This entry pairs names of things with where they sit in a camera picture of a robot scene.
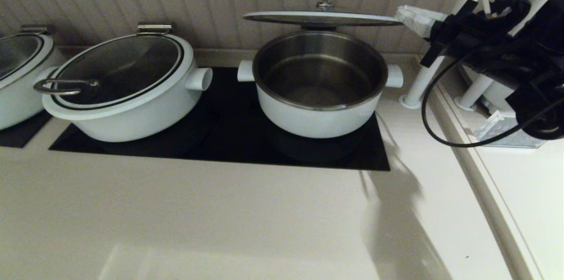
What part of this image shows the white slanted pole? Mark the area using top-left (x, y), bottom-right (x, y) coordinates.
top-left (454, 0), bottom-right (564, 112)
top-left (399, 0), bottom-right (496, 110)

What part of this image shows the white pot cut by frame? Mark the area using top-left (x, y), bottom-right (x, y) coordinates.
top-left (0, 34), bottom-right (67, 131)

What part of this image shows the wide black induction cooktop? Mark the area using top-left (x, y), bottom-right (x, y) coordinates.
top-left (49, 67), bottom-right (390, 172)

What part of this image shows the dull metal hinge bracket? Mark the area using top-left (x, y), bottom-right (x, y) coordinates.
top-left (20, 25), bottom-right (56, 36)

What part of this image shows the large pot metal hinge bracket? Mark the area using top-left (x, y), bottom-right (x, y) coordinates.
top-left (137, 23), bottom-right (173, 37)

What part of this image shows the large white pot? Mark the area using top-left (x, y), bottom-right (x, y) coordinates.
top-left (42, 34), bottom-right (213, 143)

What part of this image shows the small white pot steel rim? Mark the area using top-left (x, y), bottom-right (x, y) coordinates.
top-left (237, 30), bottom-right (404, 139)

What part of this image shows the clear acrylic sign holder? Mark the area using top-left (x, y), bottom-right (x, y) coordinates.
top-left (472, 111), bottom-right (547, 149)

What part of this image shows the narrow black induction cooktop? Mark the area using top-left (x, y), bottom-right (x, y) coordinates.
top-left (0, 110), bottom-right (53, 149)

